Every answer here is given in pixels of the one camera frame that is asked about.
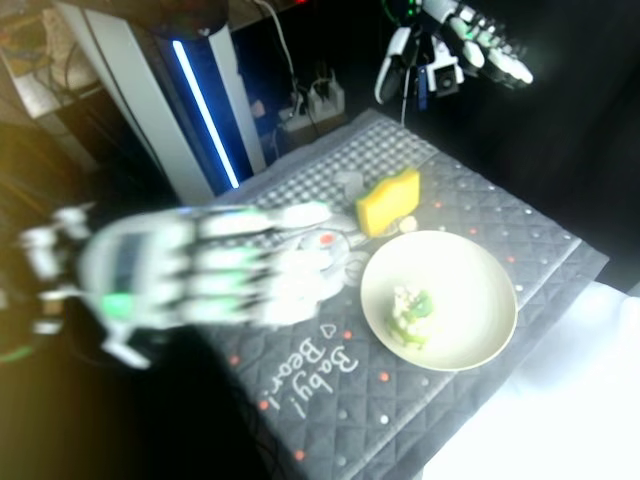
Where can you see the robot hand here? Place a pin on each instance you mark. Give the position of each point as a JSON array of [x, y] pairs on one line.
[[150, 270], [492, 55]]

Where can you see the yellow and green wavy sponge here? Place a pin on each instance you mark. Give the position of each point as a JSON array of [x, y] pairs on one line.
[[387, 200]]

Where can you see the green and white toy cake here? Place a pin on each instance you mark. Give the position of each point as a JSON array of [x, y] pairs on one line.
[[412, 315]]

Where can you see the grey quilt with bear print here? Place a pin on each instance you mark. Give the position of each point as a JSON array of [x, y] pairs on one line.
[[450, 210]]

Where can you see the white tower with blue light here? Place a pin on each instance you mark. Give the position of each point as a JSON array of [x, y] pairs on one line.
[[150, 100]]

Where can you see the white power strip with plugs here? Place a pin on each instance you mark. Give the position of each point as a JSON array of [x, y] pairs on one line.
[[325, 100]]

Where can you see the round cream plate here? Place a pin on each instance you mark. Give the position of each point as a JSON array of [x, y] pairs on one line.
[[465, 290]]

